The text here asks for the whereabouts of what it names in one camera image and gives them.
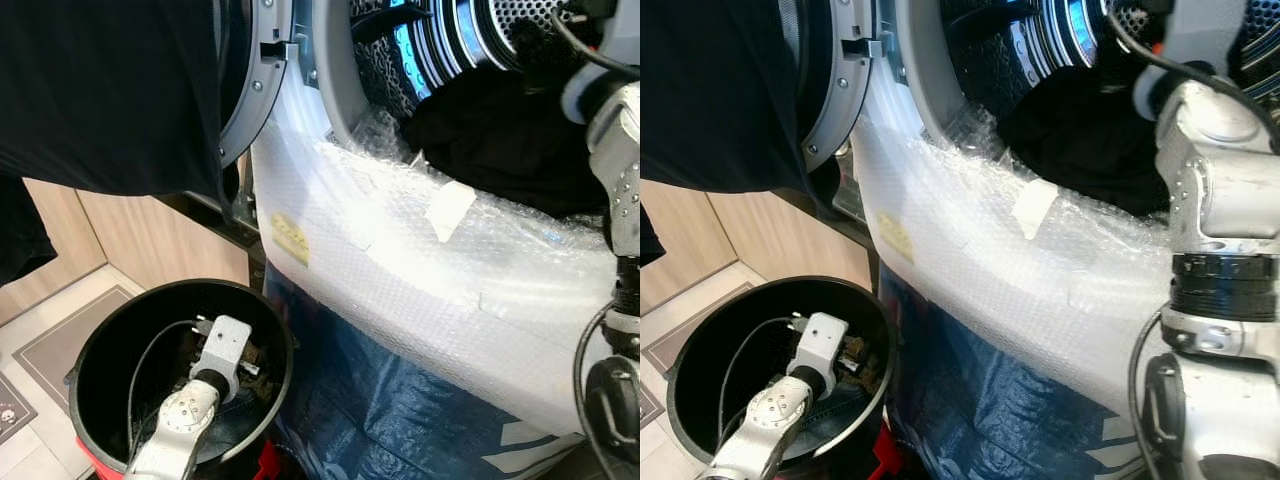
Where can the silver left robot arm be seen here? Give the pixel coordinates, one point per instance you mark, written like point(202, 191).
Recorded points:
point(185, 420)
point(770, 420)

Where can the red plastic stool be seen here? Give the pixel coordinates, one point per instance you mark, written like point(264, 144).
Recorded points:
point(268, 462)
point(888, 460)

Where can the light wooden cabinet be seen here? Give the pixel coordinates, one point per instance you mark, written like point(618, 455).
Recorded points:
point(150, 230)
point(760, 235)

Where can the washing machine with steel drum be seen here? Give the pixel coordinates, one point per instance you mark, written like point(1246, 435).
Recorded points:
point(1060, 35)
point(470, 35)

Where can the black hanging garment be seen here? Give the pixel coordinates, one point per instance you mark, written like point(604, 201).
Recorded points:
point(720, 90)
point(100, 90)

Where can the black round laundry bucket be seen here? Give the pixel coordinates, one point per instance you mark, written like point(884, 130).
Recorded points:
point(710, 360)
point(110, 360)

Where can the blue denim jeans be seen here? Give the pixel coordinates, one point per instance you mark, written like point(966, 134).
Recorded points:
point(840, 410)
point(240, 415)

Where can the black drum paddle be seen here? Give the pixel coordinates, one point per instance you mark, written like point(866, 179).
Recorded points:
point(390, 20)
point(985, 18)

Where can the blue plastic tarp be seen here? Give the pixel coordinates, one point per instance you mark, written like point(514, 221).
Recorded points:
point(380, 410)
point(980, 410)

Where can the brown camouflage garment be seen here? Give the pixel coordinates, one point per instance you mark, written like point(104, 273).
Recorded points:
point(865, 362)
point(258, 352)

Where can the grey washer door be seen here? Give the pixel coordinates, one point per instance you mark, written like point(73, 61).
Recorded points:
point(262, 90)
point(850, 90)

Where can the yellow label sticker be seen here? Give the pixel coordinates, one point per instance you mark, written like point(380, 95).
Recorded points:
point(290, 240)
point(896, 240)

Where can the black clothes pile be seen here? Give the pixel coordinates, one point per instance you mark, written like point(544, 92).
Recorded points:
point(1080, 140)
point(500, 140)

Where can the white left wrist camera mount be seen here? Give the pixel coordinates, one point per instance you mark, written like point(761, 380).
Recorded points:
point(225, 340)
point(820, 340)

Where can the grey bordered floor mat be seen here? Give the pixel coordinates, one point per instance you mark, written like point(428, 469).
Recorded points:
point(60, 345)
point(690, 335)

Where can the white tape strip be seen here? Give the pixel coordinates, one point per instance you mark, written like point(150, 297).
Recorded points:
point(450, 210)
point(1035, 208)

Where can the clear bubble wrap sheet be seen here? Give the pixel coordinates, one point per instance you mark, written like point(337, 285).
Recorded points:
point(420, 280)
point(1020, 280)

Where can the grey patterned floor mat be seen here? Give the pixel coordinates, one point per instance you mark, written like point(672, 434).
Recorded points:
point(12, 410)
point(646, 405)

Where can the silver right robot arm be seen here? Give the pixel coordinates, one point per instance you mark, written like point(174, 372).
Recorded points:
point(1220, 160)
point(620, 140)

